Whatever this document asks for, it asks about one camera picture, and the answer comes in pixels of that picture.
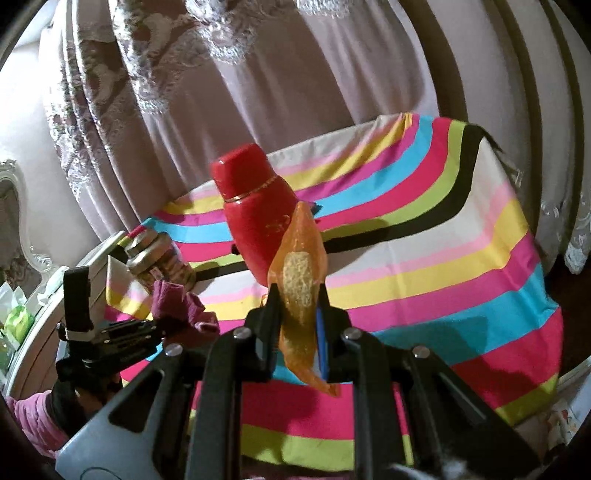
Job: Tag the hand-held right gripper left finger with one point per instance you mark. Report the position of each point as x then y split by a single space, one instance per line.
268 332

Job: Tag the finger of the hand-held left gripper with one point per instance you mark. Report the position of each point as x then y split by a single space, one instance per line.
138 334

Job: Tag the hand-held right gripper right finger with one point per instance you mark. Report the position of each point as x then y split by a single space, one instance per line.
322 344

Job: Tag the magenta fleece cloth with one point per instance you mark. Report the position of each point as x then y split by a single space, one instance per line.
178 300

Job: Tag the person's left forearm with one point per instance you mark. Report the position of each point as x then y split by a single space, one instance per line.
32 417

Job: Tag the person's left hand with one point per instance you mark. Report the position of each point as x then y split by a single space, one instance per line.
78 397

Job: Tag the white side table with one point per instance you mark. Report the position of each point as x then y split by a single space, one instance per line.
46 314

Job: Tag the clear jar with metal lid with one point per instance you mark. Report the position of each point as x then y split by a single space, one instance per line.
157 263

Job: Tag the green packet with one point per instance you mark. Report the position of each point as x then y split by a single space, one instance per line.
18 321

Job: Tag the striped colourful tablecloth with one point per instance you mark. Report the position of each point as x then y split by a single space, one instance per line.
415 258

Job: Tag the white carved furniture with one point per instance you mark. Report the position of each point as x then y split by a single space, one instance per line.
14 207

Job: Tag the floral printed bedding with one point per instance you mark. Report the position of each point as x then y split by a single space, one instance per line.
561 422

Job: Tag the beige curtain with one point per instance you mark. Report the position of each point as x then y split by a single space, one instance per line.
277 69

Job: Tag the white lace curtain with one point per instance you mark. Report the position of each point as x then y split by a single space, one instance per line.
577 249

